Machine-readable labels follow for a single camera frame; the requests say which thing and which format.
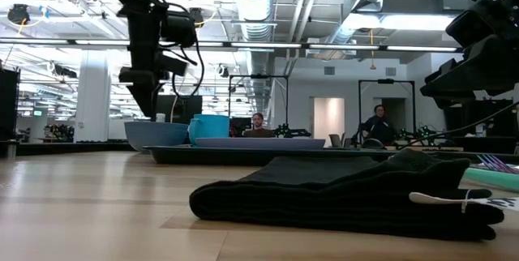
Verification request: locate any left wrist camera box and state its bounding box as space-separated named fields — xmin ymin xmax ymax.
xmin=157 ymin=52 xmax=190 ymax=78

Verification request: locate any black ceiling device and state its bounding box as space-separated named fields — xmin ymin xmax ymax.
xmin=6 ymin=3 xmax=32 ymax=26
xmin=190 ymin=6 xmax=206 ymax=29

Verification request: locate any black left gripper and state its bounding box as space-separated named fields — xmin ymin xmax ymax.
xmin=118 ymin=48 xmax=164 ymax=121

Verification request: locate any black aluminium table frame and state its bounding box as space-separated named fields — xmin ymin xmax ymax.
xmin=0 ymin=140 xmax=519 ymax=165

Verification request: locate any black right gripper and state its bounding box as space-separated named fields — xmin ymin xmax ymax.
xmin=419 ymin=0 xmax=519 ymax=110

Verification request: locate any black monitor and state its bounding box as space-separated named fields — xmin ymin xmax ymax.
xmin=156 ymin=94 xmax=204 ymax=126

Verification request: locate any black cabinet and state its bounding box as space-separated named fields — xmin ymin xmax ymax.
xmin=0 ymin=67 xmax=21 ymax=143

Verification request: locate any black equipment bench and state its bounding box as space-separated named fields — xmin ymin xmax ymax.
xmin=442 ymin=97 xmax=519 ymax=155

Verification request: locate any dark green tray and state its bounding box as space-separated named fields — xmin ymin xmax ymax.
xmin=142 ymin=144 xmax=406 ymax=168

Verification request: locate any black napkin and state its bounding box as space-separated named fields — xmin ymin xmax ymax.
xmin=188 ymin=148 xmax=506 ymax=242

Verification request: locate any lavender plate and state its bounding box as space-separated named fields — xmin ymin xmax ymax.
xmin=195 ymin=137 xmax=327 ymax=151

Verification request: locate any blue mug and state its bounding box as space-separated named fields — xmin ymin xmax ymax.
xmin=187 ymin=113 xmax=231 ymax=147

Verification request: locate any spoon with teal handle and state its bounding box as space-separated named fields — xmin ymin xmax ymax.
xmin=463 ymin=167 xmax=519 ymax=194

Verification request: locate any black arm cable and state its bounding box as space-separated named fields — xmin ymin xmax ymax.
xmin=395 ymin=101 xmax=519 ymax=149

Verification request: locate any white pillar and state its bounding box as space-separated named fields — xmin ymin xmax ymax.
xmin=73 ymin=49 xmax=113 ymax=143

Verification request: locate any black robot station frame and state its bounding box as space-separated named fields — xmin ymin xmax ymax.
xmin=227 ymin=73 xmax=290 ymax=137
xmin=357 ymin=78 xmax=417 ymax=145

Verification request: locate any white plastic utensil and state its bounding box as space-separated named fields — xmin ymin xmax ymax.
xmin=408 ymin=190 xmax=519 ymax=214

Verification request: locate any person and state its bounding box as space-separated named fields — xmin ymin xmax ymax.
xmin=355 ymin=104 xmax=397 ymax=148
xmin=242 ymin=112 xmax=277 ymax=139

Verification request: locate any ceiling light strip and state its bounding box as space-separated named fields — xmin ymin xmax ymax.
xmin=0 ymin=37 xmax=463 ymax=53

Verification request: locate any blue bowl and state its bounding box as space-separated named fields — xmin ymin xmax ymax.
xmin=123 ymin=121 xmax=190 ymax=152

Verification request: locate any fork with teal handle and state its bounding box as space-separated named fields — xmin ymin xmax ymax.
xmin=476 ymin=153 xmax=519 ymax=175

